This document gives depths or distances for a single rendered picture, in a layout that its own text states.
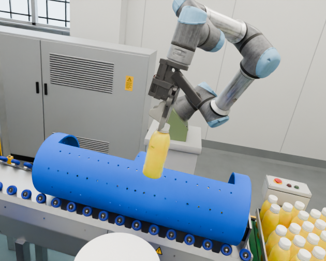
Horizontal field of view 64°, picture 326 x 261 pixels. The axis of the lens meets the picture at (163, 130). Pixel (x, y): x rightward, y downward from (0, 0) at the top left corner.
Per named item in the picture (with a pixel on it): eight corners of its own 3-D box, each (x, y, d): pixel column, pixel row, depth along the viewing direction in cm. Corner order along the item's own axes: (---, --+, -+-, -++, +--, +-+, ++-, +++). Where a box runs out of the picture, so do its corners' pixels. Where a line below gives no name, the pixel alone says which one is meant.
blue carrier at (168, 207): (65, 178, 138) (70, 127, 131) (232, 221, 125) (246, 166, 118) (28, 203, 110) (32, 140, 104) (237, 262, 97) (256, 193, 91)
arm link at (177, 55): (195, 53, 79) (193, 52, 72) (190, 67, 81) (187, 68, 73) (172, 44, 80) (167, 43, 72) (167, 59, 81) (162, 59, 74)
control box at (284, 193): (260, 190, 140) (266, 173, 136) (299, 199, 137) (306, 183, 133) (263, 201, 131) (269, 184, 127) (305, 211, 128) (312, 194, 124)
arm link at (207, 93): (191, 96, 158) (209, 82, 154) (202, 114, 153) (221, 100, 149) (183, 90, 147) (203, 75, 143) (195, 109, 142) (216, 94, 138)
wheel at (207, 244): (203, 236, 107) (203, 237, 105) (213, 239, 106) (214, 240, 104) (201, 248, 106) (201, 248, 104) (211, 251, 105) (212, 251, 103)
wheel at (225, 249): (221, 241, 106) (221, 242, 104) (232, 244, 105) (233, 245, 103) (219, 253, 105) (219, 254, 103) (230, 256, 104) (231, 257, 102)
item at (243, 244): (237, 232, 118) (244, 211, 113) (242, 234, 118) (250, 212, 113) (238, 249, 109) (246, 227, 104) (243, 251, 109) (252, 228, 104)
